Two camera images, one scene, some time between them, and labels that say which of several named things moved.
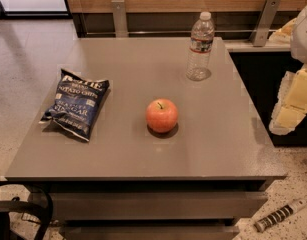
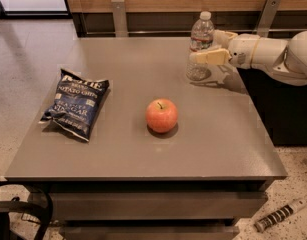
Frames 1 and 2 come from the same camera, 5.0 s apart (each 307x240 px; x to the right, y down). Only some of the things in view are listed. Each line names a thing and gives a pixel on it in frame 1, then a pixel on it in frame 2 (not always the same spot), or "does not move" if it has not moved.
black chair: x=2 y=209 does not move
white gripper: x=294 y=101 to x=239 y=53
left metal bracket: x=119 y=18 does not move
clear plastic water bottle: x=201 y=47 does not move
